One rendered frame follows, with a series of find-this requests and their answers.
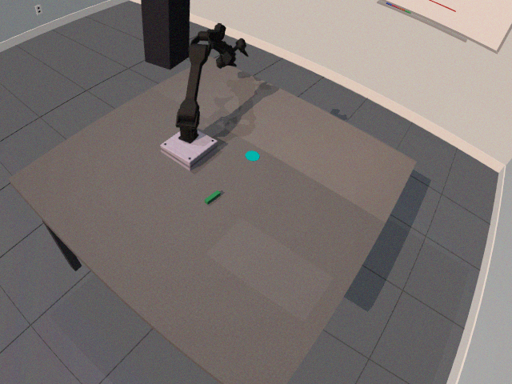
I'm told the green rectangular post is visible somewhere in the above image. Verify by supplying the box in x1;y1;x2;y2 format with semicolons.
205;190;220;205

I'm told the cyan circle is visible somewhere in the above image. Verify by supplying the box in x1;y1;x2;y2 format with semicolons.
246;150;260;161

